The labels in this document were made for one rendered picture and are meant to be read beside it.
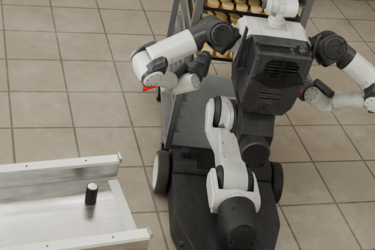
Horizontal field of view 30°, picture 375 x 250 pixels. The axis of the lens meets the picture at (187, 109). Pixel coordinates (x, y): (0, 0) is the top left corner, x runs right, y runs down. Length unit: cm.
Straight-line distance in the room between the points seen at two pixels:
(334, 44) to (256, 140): 45
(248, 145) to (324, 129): 138
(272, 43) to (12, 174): 103
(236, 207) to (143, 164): 76
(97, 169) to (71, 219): 18
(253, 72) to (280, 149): 130
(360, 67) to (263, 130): 43
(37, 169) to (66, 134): 155
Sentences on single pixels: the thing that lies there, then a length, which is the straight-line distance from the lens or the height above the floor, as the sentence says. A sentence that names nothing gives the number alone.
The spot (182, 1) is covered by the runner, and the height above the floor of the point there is 59.
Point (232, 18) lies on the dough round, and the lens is 306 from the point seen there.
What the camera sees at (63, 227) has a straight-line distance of 188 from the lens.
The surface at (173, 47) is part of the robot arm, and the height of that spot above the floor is 94.
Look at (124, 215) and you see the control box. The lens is 194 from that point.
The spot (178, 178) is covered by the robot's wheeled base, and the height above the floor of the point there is 17.
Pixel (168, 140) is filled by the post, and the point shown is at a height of 17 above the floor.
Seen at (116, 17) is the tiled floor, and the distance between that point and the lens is 449.
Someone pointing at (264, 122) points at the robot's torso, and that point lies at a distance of 266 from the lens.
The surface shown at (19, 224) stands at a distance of 188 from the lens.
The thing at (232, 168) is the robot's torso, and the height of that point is 35.
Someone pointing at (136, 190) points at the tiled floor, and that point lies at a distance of 324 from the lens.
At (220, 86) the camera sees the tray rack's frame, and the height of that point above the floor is 15.
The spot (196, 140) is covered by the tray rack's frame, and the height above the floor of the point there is 15.
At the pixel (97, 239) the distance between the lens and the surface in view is 178.
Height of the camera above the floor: 221
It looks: 36 degrees down
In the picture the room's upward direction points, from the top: 13 degrees clockwise
